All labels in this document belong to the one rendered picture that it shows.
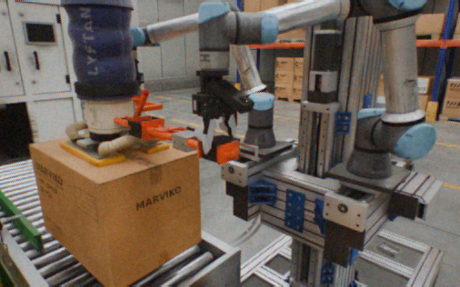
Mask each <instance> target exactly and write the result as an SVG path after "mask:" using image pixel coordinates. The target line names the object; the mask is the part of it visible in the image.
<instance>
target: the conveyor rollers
mask: <svg viewBox="0 0 460 287"><path fill-rule="evenodd" d="M0 189H1V191H2V192H3V193H4V194H5V195H6V197H7V198H9V199H10V200H11V201H12V203H13V204H14V205H15V206H16V207H17V208H18V209H19V210H20V211H21V212H22V213H23V215H24V216H25V217H26V218H28V220H29V221H30V222H31V223H32V224H33V225H34V227H35V228H37V229H38V231H39V232H40V233H41V234H42V237H43V241H44V249H42V250H39V251H38V250H37V249H36V248H35V247H34V246H33V245H32V244H31V243H30V242H29V241H28V240H27V238H26V237H25V235H24V234H23V233H22V232H21V230H20V229H19V228H17V227H16V226H17V225H16V224H15V223H14V222H13V221H9V222H6V223H3V225H4V227H5V228H6V229H7V231H8V232H9V233H11V236H12V237H13V239H15V241H16V243H17V244H18V245H19V246H20V248H21V249H22V251H23V252H24V253H25V254H26V257H27V258H28V259H29V260H30V261H31V262H32V264H33V265H34V267H35V268H36V269H37V270H38V271H39V273H40V274H42V277H43V278H44V279H45V280H46V282H47V284H48V285H49V286H50V287H59V286H61V285H63V284H64V283H66V284H65V285H63V286H62V287H89V285H91V284H93V283H95V282H99V281H98V280H97V279H96V278H95V277H94V275H93V274H92V273H90V272H89V271H88V270H87V269H86V268H85V267H84V265H83V264H81V263H80V262H79V261H78V260H77V259H76V258H75V257H74V256H73V255H72V254H71V253H70V252H69V251H68V250H67V249H66V248H65V247H64V246H63V245H62V244H61V243H60V242H58V241H57V240H56V239H55V237H53V236H52V235H51V234H50V233H49V232H48V231H47V230H46V229H45V223H44V218H43V215H42V211H41V206H40V202H39V201H40V198H39V194H38V190H37V186H36V182H35V170H34V166H33V163H32V159H28V160H24V161H21V162H18V163H8V164H4V165H0ZM6 218H10V217H9V216H8V215H7V214H6V212H5V211H4V210H3V208H1V206H0V220H3V219H6ZM199 253H200V248H199V247H198V245H195V246H193V247H192V248H189V249H188V250H186V251H185V252H183V253H181V254H179V255H177V256H176V257H175V258H174V259H172V260H171V261H169V262H167V263H166V264H163V265H162V266H160V267H159V268H157V269H155V270H153V271H151V272H150V273H148V274H147V275H145V276H144V277H142V278H141V279H140V280H137V281H136V282H134V283H132V284H131V285H130V286H126V287H146V285H149V284H151V283H152V282H154V281H156V280H158V279H159V278H161V277H162V276H163V275H165V274H167V273H169V272H171V271H172V270H173V269H176V267H178V266H179V265H181V264H182V263H185V262H186V261H188V260H189V259H191V258H193V257H195V256H196V255H197V254H199ZM212 261H213V256H212V254H211V253H210V252H206V253H204V254H202V255H201V256H200V257H198V258H196V259H194V260H193V261H191V262H190V263H188V264H187V265H186V266H184V267H182V268H181V269H179V270H177V271H176V272H174V273H173V274H170V275H169V276H167V277H166V278H165V279H163V280H161V282H158V283H157V284H156V285H153V286H151V287H175V286H176V285H177V284H180V283H181V282H182V281H184V280H185V279H187V278H189V277H190V276H191V275H192V274H194V273H196V272H198V271H199V270H201V268H204V267H205V266H206V265H207V264H208V263H211V262H212ZM78 263H79V264H78ZM73 266H74V267H73ZM69 267H70V268H69ZM68 268H69V269H68ZM65 269H67V270H65ZM64 270H65V271H64ZM86 272H87V274H85V273H86ZM83 274H85V275H84V276H82V277H79V276H81V275H83ZM53 275H54V276H53ZM51 276H53V277H51ZM49 277H51V278H49ZM77 277H79V278H77ZM47 278H49V279H47ZM74 278H77V279H75V280H74ZM72 280H73V281H72ZM70 281H72V282H70ZM68 282H70V283H68Z"/></svg>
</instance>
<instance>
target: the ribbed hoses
mask: <svg viewBox="0 0 460 287"><path fill-rule="evenodd" d="M86 128H87V129H88V124H86V123H85V120H83V121H80V122H79V121H78V122H76V123H71V124H69V125H68V126H67V127H66V128H65V132H66V134H67V137H68V138H70V140H71V142H76V141H77V140H78V137H81V135H80V134H79V133H78V132H79V131H81V130H82V131H83V130H84V129H86ZM160 141H162V140H159V139H157V138H149V139H145V140H143V136H142V138H135V137H133V136H131V135H129V133H128V134H127V135H125V136H123V137H121V138H118V139H117V138H116V139H114V140H113V141H111V142H104V143H100V145H99V147H98V155H99V156H108V155H109V154H110V153H113V152H117V151H119V149H120V150H122V148H123V149H124V148H126V147H129V146H132V145H134V144H135V143H149V144H156V143H158V142H160Z"/></svg>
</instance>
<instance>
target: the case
mask: <svg viewBox="0 0 460 287"><path fill-rule="evenodd" d="M68 141H71V140H70V138H68V137H67V138H66V137H63V138H58V139H54V140H51V141H46V142H42V143H31V144H29V150H30V154H31V158H32V163H33V166H34V170H35V182H36V186H37V190H38V194H39V198H40V201H39V202H40V206H41V211H42V215H43V218H44V223H45V229H46V230H47V231H48V232H49V233H50V234H51V235H52V236H53V237H55V239H56V240H57V241H58V242H60V243H61V244H62V245H63V246H64V247H65V248H66V249H67V250H68V251H69V252H70V253H71V254H72V255H73V256H74V257H75V258H76V259H77V260H78V261H79V262H80V263H81V264H83V265H84V267H85V268H86V269H87V270H88V271H89V272H90V273H92V274H93V275H94V277H95V278H96V279H97V280H98V281H99V282H100V283H102V284H103V285H104V286H105V287H126V286H130V285H131V284H132V283H134V282H136V281H137V280H140V279H141V278H142V277H144V276H145V275H147V274H148V273H150V272H151V271H153V270H155V269H157V268H159V267H160V266H162V265H163V264H166V263H167V262H169V261H171V260H172V259H174V258H175V257H176V256H177V255H179V254H181V253H183V252H185V251H186V250H188V249H189V248H192V247H193V246H195V245H196V244H197V243H199V242H201V192H200V165H199V158H198V157H197V152H196V151H193V152H188V153H187V152H182V151H179V150H177V149H175V148H174V147H173V144H172V143H166V144H169V149H166V150H163V151H161V152H154V153H150V154H147V153H144V152H139V151H138V150H136V149H132V148H129V147H126V148H124V149H123V148H122V150H120V149H119V151H117V152H118V153H120V154H122V155H123V156H124V157H125V160H124V161H123V162H118V163H113V164H109V165H107V166H103V167H95V166H94V165H93V164H91V163H89V162H87V161H85V160H83V159H82V158H81V157H77V156H76V155H74V154H73V153H69V152H68V151H67V150H66V149H64V148H62V147H60V143H63V142H68ZM160 142H161V143H165V142H164V141H160Z"/></svg>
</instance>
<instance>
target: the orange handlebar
mask: <svg viewBox="0 0 460 287"><path fill-rule="evenodd" d="M162 109H163V105H162V104H158V103H154V102H149V101H146V102H145V106H144V110H143V112H147V111H153V110H162ZM114 123H115V124H121V125H123V126H126V127H129V125H128V121H127V120H125V119H119V118H114ZM177 129H178V128H177V127H173V126H171V125H167V126H163V125H161V124H159V125H158V126H157V127H156V128H151V127H147V128H146V129H145V132H146V133H147V134H152V135H155V136H154V138H157V139H159V140H162V141H163V140H169V141H172V139H173V138H172V134H176V133H179V132H183V131H180V130H177ZM187 145H188V147H193V148H195V149H197V141H195V140H193V139H188V142H187ZM239 152H240V151H239V147H234V148H232V149H227V150H225V152H224V157H225V158H230V157H235V156H237V155H239Z"/></svg>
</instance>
